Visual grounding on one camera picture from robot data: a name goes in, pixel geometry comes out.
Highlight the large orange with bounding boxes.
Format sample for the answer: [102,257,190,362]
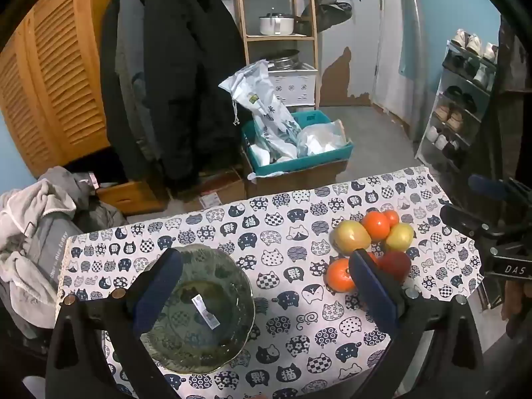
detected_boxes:
[361,211,392,241]

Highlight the person's right hand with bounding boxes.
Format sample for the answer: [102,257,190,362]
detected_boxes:
[501,276,532,339]

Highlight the white printed plastic bag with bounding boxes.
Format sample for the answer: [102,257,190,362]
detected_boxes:
[218,59,303,161]

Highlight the steel pot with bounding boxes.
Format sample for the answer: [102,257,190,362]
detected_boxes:
[266,49,301,71]

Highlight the teal crate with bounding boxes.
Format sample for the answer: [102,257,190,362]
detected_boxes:
[242,110,355,176]

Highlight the silver metal panel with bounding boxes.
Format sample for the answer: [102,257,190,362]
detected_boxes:
[395,0,425,134]

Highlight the dark red apple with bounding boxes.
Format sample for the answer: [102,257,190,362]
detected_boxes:
[376,250,412,284]

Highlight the wooden drawer box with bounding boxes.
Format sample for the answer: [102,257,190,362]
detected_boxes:
[95,179,167,217]

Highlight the wooden louvered cabinet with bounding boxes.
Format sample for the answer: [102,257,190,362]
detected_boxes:
[0,0,125,179]

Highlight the green glass bowl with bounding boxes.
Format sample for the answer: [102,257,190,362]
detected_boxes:
[141,243,256,375]

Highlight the black coat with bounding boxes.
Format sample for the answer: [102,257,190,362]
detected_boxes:
[143,0,250,194]

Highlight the grey hanging bags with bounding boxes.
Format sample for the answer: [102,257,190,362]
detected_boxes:
[301,0,354,36]

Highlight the green apple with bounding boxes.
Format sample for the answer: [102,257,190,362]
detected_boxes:
[384,222,415,253]

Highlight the white patterned storage box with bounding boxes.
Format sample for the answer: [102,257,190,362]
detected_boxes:
[270,64,319,106]

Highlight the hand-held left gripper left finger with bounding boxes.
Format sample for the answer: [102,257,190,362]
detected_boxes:
[45,248,186,399]

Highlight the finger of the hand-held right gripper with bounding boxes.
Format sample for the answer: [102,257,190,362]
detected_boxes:
[440,204,499,244]
[468,175,511,201]

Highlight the grey jacket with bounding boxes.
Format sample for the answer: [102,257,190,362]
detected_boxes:
[100,0,167,175]

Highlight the yellow apple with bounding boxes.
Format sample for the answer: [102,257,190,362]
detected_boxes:
[334,220,372,255]

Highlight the grey shoe rack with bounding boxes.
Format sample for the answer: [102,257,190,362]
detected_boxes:
[415,39,499,175]

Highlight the pile of grey clothes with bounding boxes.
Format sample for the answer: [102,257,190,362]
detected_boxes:
[0,166,127,341]

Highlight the white pot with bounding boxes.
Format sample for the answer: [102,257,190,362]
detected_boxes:
[258,12,297,36]

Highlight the wooden shelf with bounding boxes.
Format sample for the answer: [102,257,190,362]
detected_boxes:
[233,0,321,109]

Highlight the clear plastic bag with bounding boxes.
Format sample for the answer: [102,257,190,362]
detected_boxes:
[296,120,350,158]

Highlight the white door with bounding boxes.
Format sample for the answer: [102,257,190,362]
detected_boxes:
[372,0,402,117]

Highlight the medium orange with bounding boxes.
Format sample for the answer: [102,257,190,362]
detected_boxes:
[325,258,359,292]

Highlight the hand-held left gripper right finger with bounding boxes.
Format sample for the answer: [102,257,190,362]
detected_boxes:
[348,248,485,399]

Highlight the group of shoes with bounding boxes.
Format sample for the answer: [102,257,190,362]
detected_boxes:
[426,28,498,163]

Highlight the large cardboard box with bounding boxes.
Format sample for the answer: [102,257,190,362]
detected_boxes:
[245,156,349,198]

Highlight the cat print tablecloth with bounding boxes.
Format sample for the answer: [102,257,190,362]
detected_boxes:
[56,166,483,399]

